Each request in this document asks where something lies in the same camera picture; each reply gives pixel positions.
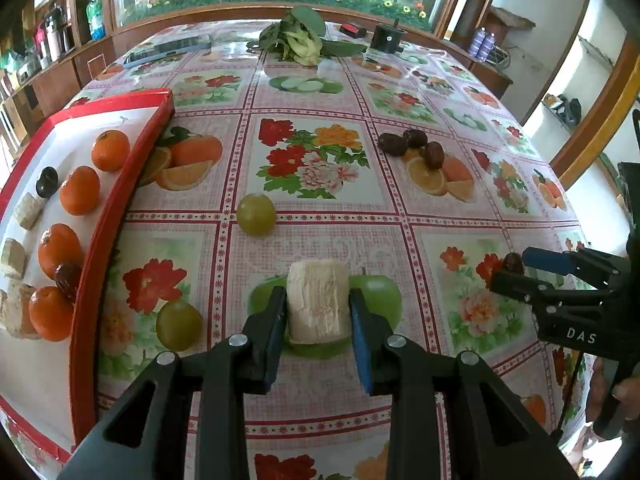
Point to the green grape near tray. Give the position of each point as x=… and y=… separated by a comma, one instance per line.
x=178, y=325

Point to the wooden cabinet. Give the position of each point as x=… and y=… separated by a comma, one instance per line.
x=52, y=88

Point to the tangerine in tray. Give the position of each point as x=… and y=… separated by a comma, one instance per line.
x=80, y=192
x=59, y=244
x=110, y=150

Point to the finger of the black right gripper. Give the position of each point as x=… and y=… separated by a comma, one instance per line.
x=541, y=293
x=585, y=263

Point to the red black small object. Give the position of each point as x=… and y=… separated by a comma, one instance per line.
x=352, y=30

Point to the white sugarcane piece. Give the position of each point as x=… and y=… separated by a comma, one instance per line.
x=13, y=259
x=15, y=310
x=28, y=210

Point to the person's right hand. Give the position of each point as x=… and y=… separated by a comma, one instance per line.
x=627, y=392

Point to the dark purple plum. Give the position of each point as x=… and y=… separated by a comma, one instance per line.
x=47, y=183

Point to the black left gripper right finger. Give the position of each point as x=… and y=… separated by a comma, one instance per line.
x=448, y=406

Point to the dark brown jujube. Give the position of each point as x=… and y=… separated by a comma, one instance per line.
x=415, y=138

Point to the red tray white liner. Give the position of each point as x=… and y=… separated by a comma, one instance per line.
x=61, y=209

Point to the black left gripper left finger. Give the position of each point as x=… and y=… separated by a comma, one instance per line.
x=143, y=435

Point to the small dark jujube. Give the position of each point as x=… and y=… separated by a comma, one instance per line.
x=513, y=263

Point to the green plastic bottle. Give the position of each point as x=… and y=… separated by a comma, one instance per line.
x=94, y=11

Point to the black smartphone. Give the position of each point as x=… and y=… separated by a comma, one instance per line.
x=167, y=49

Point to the orange tangerine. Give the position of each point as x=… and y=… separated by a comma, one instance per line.
x=51, y=313

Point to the green leafy vegetable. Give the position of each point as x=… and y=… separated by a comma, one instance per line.
x=299, y=38

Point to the black box device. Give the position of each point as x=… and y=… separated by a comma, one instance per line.
x=387, y=37

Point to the floral plastic tablecloth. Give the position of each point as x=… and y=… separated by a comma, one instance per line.
x=425, y=241

